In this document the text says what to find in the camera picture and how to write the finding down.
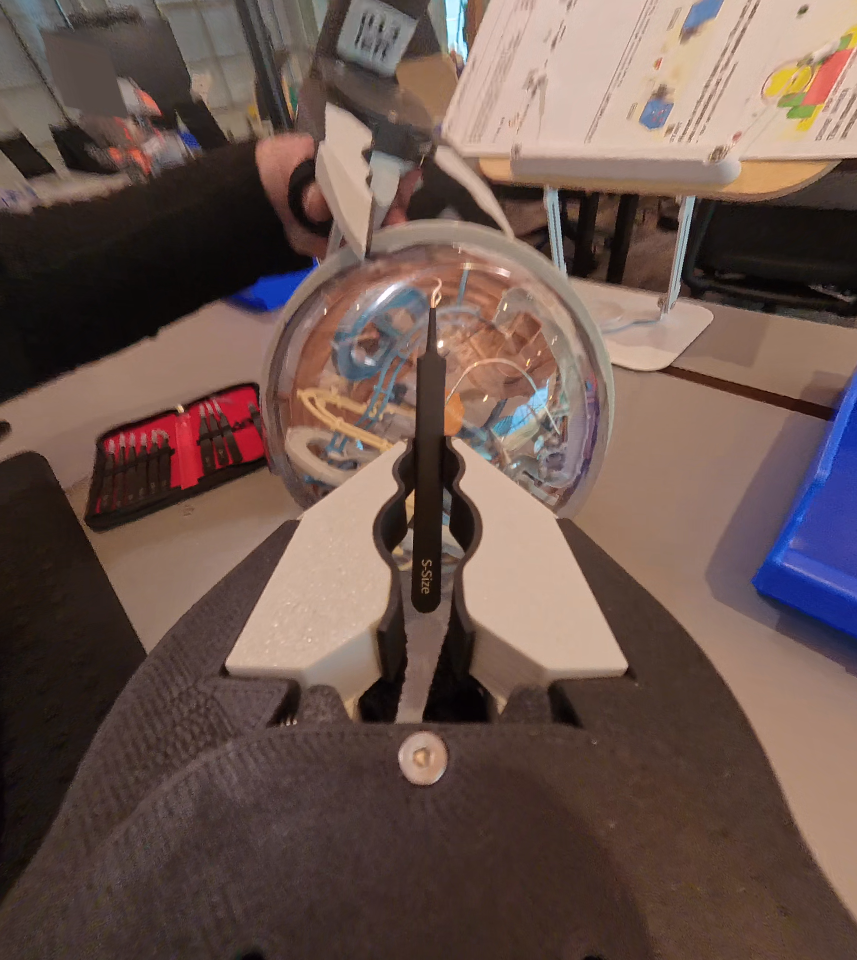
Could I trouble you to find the black red tweezers case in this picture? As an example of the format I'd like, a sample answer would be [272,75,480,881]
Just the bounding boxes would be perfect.
[84,383,269,531]

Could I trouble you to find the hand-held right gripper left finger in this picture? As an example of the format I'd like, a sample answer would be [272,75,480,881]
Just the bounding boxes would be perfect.
[226,440,427,703]

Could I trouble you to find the clear maze ball toy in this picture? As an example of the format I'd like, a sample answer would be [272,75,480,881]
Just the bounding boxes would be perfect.
[261,222,614,519]

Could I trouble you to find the set of black tweezers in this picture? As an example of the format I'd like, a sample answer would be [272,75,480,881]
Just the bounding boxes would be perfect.
[106,398,257,504]

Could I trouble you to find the person's left forearm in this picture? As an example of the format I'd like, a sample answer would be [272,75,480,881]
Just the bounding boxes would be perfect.
[0,143,310,421]

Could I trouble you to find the blue storage bin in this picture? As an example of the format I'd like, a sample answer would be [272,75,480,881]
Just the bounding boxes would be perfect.
[226,263,317,313]
[754,263,857,661]

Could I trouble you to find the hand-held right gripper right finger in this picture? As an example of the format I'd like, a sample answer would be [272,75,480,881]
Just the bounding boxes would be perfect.
[436,440,628,703]

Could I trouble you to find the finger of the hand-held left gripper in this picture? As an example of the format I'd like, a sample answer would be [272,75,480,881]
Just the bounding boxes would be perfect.
[426,150,517,241]
[313,102,400,259]

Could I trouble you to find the printed instruction sheet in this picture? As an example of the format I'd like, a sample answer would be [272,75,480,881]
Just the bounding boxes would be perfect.
[444,0,857,163]

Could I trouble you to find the black perforated wrist rest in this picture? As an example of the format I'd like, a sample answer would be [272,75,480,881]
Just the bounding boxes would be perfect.
[0,450,145,901]

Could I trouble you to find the person's left hand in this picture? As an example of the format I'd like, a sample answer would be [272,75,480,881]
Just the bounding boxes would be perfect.
[256,132,332,259]

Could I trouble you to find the black needle-tip tweezers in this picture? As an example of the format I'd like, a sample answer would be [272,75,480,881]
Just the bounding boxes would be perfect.
[403,293,455,616]

